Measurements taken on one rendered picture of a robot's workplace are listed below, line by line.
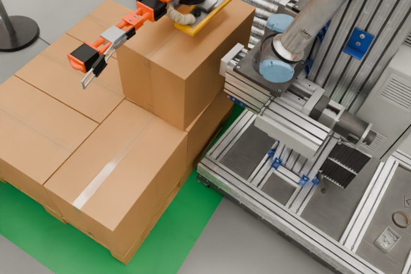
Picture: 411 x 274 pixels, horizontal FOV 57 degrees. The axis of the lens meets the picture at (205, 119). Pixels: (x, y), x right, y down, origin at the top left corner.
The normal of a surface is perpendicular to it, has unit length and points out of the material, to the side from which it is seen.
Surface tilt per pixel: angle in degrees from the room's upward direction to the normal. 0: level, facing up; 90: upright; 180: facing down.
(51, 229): 0
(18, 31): 0
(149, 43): 0
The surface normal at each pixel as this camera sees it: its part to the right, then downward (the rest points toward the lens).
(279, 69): -0.22, 0.86
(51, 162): 0.07, -0.57
